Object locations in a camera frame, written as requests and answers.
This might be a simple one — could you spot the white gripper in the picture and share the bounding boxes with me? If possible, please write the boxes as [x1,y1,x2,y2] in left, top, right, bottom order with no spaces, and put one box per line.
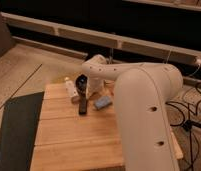
[64,75,104,115]

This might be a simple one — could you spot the blue sponge block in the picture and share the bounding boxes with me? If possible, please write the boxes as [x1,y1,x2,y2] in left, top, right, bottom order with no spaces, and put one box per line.
[94,96,112,110]

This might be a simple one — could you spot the brown chair corner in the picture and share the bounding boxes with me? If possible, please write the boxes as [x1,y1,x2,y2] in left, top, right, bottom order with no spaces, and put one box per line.
[0,13,15,57]

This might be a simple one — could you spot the white shelf rail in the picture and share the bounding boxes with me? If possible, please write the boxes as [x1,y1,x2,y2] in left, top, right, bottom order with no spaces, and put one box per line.
[1,12,201,65]

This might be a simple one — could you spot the black floor cables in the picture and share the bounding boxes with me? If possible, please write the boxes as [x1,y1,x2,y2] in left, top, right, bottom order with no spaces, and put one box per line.
[165,81,201,171]

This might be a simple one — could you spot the dark floor mat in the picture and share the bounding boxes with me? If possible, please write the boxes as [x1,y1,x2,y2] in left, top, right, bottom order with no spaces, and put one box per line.
[0,92,44,171]

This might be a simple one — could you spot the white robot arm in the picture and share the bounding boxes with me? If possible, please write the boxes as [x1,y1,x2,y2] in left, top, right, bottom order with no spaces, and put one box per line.
[65,55,183,171]

